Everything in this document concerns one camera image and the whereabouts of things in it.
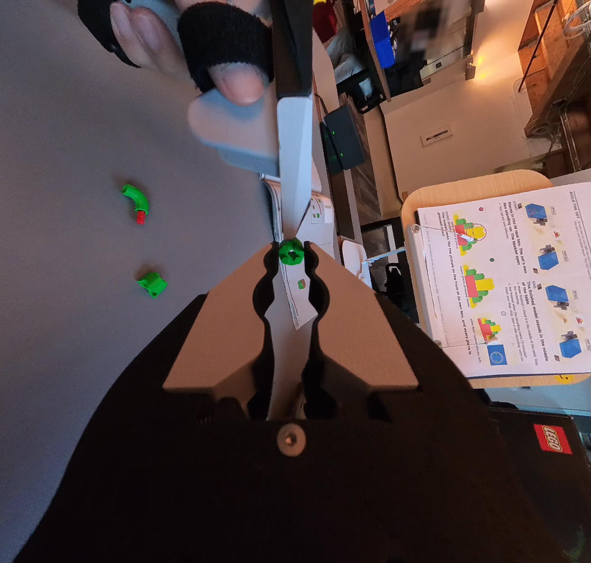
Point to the green round gear piece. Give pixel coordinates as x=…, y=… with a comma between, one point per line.
x=292, y=251

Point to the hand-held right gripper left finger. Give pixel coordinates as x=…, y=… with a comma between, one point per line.
x=217, y=341

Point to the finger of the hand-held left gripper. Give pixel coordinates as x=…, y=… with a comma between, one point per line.
x=295, y=156

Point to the light wooden board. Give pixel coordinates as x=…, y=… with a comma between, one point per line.
x=461, y=189

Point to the black bamboo toy set box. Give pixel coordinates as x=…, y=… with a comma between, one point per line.
x=531, y=489

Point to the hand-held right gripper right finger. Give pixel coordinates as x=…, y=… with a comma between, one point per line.
x=364, y=341

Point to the grey desk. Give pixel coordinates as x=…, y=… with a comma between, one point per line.
x=69, y=133

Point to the wall light fixture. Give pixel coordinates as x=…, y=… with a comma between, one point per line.
x=471, y=71

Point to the long wooden table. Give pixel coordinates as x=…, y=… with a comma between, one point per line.
x=376, y=75

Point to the black device with green lights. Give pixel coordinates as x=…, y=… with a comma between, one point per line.
x=346, y=133

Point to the blue plastic bin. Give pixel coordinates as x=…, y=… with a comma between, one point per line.
x=382, y=41

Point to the green hooked stalk piece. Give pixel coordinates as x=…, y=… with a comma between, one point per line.
x=136, y=198

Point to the printed instruction sheet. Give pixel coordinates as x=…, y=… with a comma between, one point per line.
x=508, y=272

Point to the green notched brick piece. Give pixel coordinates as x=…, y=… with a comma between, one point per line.
x=152, y=285

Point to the red container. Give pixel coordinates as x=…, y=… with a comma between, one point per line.
x=325, y=22

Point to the open instruction booklet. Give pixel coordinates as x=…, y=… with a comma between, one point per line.
x=300, y=309

